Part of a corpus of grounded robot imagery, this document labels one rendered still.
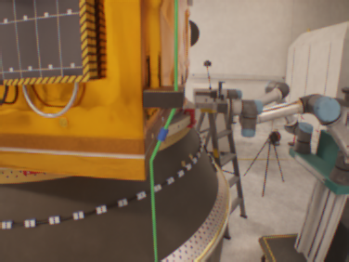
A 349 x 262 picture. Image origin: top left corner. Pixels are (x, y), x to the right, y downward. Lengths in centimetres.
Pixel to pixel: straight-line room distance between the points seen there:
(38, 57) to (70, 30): 7
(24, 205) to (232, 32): 852
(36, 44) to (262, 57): 880
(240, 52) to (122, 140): 849
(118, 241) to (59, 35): 70
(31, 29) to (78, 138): 21
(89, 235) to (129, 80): 61
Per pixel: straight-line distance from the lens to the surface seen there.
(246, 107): 110
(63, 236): 85
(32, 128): 49
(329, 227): 199
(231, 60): 872
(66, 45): 37
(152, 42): 41
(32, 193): 85
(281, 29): 938
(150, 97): 37
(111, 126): 40
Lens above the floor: 197
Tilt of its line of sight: 17 degrees down
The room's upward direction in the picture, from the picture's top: straight up
